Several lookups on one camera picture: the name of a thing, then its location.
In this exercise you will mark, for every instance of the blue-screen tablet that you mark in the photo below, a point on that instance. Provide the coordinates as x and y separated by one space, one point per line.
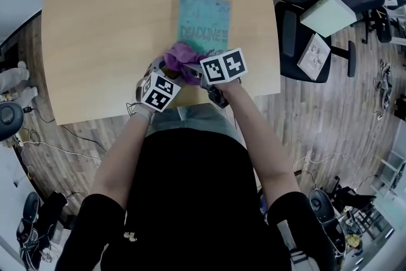
264 204

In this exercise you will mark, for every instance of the black power adapter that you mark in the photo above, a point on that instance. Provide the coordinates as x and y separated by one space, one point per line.
28 109

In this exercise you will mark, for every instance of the white padded equipment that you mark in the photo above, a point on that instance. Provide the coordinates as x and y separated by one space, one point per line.
16 79

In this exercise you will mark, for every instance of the teal book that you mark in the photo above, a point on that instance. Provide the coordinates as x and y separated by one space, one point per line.
203 19

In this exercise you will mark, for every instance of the black grey standing device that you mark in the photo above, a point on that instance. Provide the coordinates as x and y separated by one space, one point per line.
326 222

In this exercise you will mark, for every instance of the white cardboard box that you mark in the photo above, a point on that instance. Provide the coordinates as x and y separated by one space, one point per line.
330 14

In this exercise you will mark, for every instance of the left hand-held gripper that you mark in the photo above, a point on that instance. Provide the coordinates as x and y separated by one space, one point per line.
160 92

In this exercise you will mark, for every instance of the person's right forearm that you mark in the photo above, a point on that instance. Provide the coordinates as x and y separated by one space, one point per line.
257 136

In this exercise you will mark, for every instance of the dark grey round device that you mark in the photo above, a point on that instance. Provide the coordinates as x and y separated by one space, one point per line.
9 120

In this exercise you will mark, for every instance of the purple cloth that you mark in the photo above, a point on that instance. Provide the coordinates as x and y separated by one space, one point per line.
182 57

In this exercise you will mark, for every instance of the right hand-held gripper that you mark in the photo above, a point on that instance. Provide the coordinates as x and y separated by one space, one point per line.
222 66

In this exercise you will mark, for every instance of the person's black shirt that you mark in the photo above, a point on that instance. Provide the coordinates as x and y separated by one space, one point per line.
196 200

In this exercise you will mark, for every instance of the person's left forearm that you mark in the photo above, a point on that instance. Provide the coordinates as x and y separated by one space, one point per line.
120 155

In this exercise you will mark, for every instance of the person's grey shorts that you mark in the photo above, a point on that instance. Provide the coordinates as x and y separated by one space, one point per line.
206 120

